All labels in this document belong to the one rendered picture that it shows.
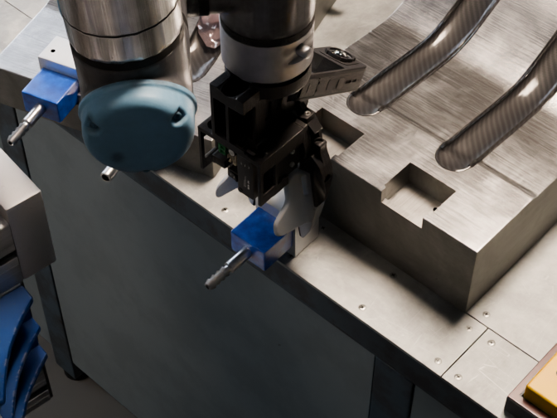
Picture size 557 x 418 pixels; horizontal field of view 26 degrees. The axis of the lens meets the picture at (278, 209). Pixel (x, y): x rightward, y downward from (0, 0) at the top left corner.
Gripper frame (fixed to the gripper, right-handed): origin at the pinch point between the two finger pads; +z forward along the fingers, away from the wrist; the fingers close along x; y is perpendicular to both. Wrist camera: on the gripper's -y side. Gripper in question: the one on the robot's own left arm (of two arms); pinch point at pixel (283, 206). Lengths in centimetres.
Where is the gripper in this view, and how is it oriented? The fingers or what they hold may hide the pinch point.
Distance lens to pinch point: 113.9
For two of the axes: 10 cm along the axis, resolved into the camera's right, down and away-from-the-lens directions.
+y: -6.5, 5.7, -5.0
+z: 0.0, 6.6, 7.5
